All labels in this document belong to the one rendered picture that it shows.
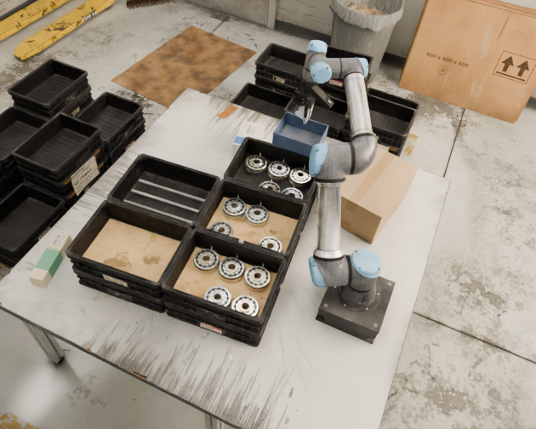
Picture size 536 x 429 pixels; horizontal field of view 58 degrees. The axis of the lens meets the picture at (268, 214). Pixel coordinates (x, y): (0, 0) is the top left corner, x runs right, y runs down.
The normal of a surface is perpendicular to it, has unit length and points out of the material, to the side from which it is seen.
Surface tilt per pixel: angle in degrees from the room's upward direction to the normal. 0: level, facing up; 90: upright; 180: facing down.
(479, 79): 75
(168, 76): 0
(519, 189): 0
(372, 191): 0
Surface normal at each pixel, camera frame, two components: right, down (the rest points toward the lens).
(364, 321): 0.04, -0.63
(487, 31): -0.40, 0.58
